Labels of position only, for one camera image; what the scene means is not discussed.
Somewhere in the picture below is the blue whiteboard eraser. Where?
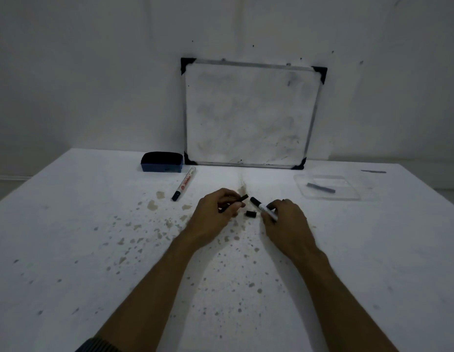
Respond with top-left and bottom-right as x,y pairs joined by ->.
141,152 -> 184,173

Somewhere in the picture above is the person's right hand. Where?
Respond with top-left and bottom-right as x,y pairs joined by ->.
261,199 -> 321,260

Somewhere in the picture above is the white framed whiteboard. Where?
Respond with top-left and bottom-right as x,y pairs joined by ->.
180,58 -> 328,170

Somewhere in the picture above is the clear plastic tray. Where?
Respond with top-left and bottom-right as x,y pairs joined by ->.
294,174 -> 381,201

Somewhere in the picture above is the person's left forearm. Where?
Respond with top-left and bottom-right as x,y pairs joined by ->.
76,236 -> 209,352

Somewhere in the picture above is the white marker with black tip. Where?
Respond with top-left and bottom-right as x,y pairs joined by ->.
250,197 -> 279,221

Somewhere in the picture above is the white marker with red label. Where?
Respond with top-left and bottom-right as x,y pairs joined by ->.
171,167 -> 197,202

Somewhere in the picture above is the person's right forearm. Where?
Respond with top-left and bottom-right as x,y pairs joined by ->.
286,249 -> 398,352

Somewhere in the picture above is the person's left hand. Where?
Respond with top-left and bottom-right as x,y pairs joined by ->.
178,188 -> 246,250

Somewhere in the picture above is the dark knit sleeve cuff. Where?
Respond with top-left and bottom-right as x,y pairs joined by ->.
76,336 -> 112,352

